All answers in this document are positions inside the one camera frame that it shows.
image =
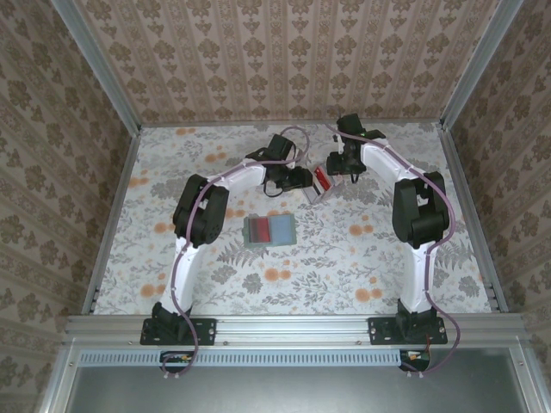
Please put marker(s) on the red and grey box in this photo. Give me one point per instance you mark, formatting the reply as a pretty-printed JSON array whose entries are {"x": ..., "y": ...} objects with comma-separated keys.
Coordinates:
[{"x": 320, "y": 196}]

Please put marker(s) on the pale green card holder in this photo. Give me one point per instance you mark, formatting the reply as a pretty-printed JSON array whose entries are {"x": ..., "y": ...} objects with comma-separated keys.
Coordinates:
[{"x": 282, "y": 230}]

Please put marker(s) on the red credit card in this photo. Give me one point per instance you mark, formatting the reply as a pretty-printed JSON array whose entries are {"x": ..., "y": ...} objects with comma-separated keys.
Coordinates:
[
  {"x": 323, "y": 178},
  {"x": 260, "y": 232}
]

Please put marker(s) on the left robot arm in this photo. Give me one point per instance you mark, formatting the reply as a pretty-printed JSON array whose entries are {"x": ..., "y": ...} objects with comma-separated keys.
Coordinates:
[{"x": 202, "y": 215}]

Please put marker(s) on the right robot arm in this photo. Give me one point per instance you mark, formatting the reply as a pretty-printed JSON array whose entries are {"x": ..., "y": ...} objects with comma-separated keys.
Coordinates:
[{"x": 413, "y": 206}]

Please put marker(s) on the small circuit board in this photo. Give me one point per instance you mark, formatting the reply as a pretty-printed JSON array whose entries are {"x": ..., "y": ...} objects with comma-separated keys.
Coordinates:
[
  {"x": 176, "y": 358},
  {"x": 415, "y": 357}
]

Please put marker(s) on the grey metal sheet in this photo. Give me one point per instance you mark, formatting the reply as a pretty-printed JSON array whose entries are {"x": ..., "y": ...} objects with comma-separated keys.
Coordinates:
[{"x": 292, "y": 391}]

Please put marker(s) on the thin aluminium rail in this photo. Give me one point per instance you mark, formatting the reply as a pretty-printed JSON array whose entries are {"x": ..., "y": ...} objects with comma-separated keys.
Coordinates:
[{"x": 241, "y": 123}]

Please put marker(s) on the aluminium side rail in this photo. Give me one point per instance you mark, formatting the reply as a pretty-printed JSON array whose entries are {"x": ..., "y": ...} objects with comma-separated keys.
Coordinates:
[
  {"x": 124, "y": 180},
  {"x": 471, "y": 215}
]

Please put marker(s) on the wide aluminium frame rail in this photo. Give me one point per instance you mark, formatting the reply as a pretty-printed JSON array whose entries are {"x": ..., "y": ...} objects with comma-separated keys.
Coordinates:
[{"x": 292, "y": 329}]

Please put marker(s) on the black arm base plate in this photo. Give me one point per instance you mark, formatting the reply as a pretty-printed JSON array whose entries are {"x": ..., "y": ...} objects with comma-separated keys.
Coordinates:
[
  {"x": 379, "y": 331},
  {"x": 206, "y": 331}
]

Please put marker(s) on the aluminium frame post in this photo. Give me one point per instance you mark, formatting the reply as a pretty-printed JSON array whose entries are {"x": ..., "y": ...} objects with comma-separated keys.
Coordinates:
[
  {"x": 99, "y": 69},
  {"x": 482, "y": 64}
]

